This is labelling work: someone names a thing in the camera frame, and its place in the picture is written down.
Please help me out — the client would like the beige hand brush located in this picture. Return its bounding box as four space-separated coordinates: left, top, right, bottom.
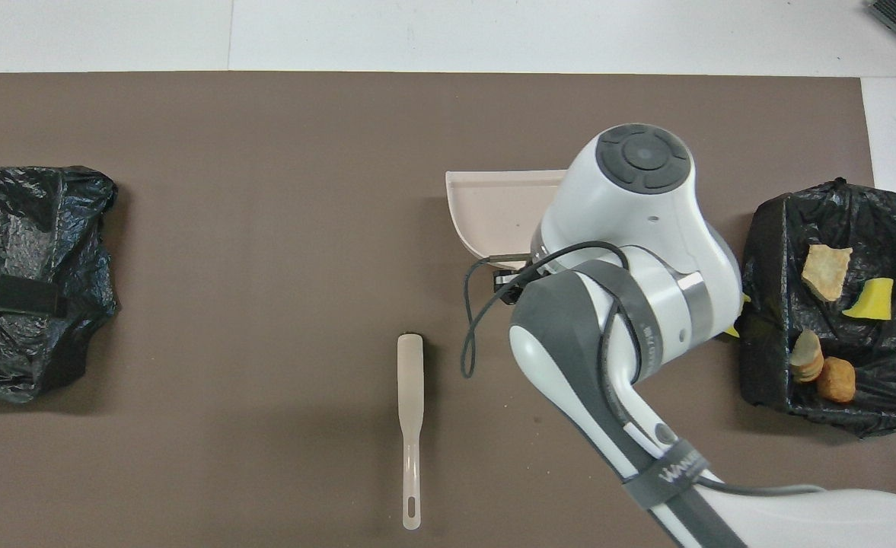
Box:
397 333 426 531

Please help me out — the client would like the yellow sponge piece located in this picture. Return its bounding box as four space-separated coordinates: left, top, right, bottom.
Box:
842 278 894 320
724 293 751 338

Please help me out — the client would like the striped croissant piece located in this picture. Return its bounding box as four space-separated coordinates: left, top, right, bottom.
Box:
789 329 825 384

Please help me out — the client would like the brown bread roll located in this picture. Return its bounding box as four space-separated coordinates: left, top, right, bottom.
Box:
816 356 857 404

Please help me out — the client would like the beige plastic dustpan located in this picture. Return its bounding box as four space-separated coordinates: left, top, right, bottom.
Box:
445 170 570 271

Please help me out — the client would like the brown table mat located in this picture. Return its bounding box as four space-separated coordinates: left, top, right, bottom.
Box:
0 72 896 548

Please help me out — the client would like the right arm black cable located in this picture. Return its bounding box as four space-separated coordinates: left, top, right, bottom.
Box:
459 241 825 497

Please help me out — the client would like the black bag-lined trash bin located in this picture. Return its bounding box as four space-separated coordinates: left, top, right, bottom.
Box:
0 166 120 404
738 178 896 438

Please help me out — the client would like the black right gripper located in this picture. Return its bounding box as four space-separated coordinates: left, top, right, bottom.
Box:
493 268 532 305

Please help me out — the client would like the pale bread piece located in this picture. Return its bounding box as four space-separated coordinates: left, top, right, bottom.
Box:
802 244 853 304

